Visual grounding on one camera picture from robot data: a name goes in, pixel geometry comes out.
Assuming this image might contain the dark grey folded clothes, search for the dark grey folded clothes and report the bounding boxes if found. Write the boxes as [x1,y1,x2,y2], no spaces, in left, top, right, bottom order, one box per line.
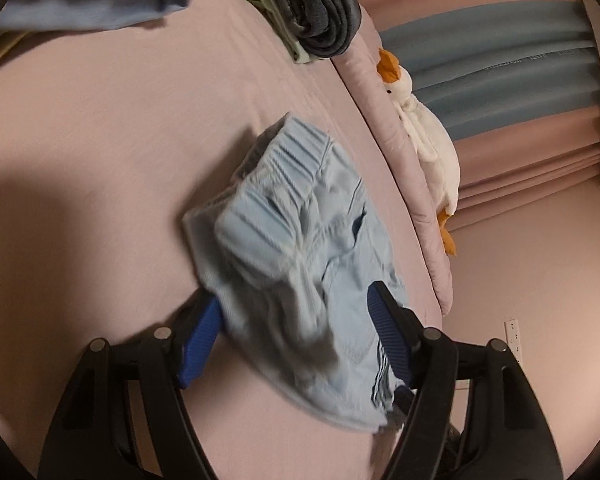
[257,0,363,58]

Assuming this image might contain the light green folded clothes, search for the light green folded clothes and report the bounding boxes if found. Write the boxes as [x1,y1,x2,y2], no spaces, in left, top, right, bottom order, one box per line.
[215,0,321,65]

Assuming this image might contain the pink duvet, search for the pink duvet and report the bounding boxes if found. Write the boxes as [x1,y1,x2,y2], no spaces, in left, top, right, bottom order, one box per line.
[332,10,455,317]

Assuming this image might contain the white duck plush toy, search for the white duck plush toy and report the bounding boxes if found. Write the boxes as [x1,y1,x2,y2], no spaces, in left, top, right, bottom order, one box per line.
[376,47,462,258]

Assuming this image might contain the light blue pants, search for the light blue pants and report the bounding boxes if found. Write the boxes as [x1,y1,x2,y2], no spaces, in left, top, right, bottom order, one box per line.
[181,112,410,433]

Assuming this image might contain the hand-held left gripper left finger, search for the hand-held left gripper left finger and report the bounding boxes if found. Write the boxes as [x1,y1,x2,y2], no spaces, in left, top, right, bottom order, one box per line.
[36,290,226,480]

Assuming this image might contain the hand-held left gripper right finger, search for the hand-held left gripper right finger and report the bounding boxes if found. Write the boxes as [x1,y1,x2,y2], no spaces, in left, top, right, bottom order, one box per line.
[367,280,565,480]

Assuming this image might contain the pink bed sheet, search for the pink bed sheet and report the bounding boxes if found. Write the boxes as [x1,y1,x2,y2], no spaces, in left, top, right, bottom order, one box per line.
[0,0,443,480]

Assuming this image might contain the white wall socket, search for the white wall socket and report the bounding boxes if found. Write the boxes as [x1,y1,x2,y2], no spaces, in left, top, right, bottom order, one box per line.
[504,316,525,366]

